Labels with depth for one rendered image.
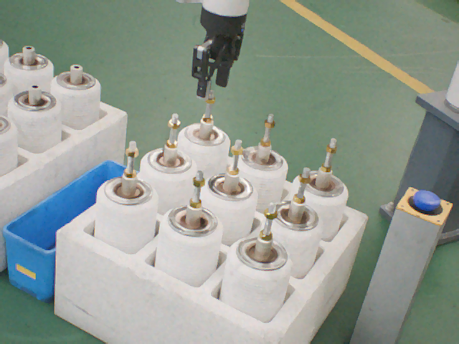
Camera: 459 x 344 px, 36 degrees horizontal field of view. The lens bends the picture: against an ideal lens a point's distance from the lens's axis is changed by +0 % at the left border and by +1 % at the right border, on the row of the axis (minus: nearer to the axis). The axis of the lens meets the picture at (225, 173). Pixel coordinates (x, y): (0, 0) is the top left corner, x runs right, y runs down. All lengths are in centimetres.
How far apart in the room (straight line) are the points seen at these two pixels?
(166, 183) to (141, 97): 80
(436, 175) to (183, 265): 66
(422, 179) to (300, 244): 52
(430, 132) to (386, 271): 44
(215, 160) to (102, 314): 33
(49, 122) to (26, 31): 99
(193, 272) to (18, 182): 37
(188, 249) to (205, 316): 10
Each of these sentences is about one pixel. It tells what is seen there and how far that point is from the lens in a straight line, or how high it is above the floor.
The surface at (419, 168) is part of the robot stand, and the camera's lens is 155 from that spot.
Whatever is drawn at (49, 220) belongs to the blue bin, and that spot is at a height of 7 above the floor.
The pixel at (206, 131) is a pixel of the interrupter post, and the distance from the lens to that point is 127.
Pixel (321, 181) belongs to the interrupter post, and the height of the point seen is 26.
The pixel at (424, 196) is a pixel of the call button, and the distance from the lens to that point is 111.
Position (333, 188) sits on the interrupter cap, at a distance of 121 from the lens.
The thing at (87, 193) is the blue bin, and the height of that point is 7.
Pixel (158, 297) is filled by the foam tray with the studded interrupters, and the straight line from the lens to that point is 108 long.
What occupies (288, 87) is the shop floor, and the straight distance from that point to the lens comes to 213.
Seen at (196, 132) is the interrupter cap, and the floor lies 25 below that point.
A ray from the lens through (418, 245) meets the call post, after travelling 112.
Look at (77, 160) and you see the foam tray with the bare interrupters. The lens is 138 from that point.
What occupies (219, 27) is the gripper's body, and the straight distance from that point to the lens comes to 116.
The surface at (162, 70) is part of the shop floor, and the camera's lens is 210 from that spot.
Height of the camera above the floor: 89
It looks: 32 degrees down
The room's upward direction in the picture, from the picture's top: 10 degrees clockwise
